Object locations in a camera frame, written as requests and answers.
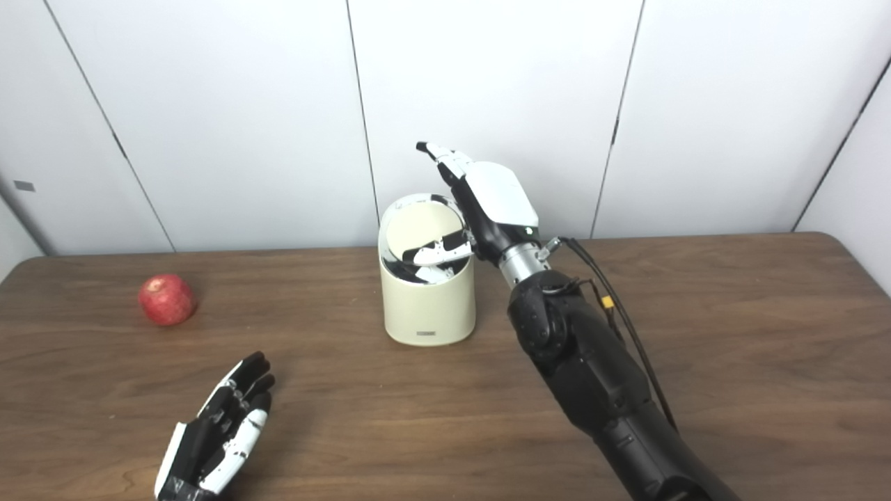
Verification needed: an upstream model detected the white and black right hand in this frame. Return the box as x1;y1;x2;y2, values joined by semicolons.
402;141;542;269

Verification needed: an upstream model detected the white and black left hand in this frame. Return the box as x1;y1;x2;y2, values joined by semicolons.
154;351;276;501

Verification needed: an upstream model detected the cream round bin lid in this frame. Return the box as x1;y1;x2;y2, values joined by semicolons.
385;203;466;269

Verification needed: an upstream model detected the red apple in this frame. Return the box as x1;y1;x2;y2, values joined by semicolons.
138;273;198;326

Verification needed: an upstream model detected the cream lidded trash can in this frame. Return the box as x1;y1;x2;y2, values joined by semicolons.
378;195;478;347

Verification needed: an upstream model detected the thin wire with yellow connector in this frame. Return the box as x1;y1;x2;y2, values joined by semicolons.
567;277;624;342

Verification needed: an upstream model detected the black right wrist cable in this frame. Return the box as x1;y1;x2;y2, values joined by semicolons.
557;237;679;432

